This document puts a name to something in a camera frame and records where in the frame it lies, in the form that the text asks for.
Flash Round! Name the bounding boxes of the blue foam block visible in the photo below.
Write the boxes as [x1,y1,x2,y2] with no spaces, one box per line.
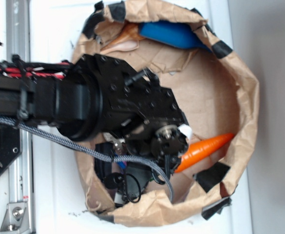
[138,21,210,52]

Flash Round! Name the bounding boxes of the brown paper bag bin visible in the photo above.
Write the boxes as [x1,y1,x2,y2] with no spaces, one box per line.
[73,0,259,227]

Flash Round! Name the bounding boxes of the metal corner bracket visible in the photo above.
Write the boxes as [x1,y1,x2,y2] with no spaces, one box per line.
[0,202,31,234]

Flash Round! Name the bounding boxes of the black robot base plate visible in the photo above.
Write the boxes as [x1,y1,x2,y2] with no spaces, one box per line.
[0,127,21,176]

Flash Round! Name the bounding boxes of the red black wire bundle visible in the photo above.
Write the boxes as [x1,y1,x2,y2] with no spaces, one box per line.
[0,11,71,80]

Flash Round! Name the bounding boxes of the white tray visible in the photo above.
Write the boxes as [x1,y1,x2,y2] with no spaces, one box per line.
[30,0,252,234]

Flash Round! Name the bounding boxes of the orange toy carrot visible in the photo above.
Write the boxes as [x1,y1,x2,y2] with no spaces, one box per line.
[174,133,235,173]

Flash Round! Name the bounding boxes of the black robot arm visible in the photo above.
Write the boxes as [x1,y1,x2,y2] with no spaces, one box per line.
[0,54,189,202]

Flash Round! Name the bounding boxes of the silver key bunch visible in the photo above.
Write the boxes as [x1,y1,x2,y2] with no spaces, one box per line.
[103,133,127,155]

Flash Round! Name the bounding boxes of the aluminium frame rail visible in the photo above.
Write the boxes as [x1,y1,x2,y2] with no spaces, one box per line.
[5,0,36,234]

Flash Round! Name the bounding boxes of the grey braided cable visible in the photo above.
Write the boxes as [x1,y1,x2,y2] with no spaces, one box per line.
[0,114,174,204]

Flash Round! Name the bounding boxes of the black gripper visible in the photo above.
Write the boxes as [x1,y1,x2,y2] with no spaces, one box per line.
[71,53,190,203]

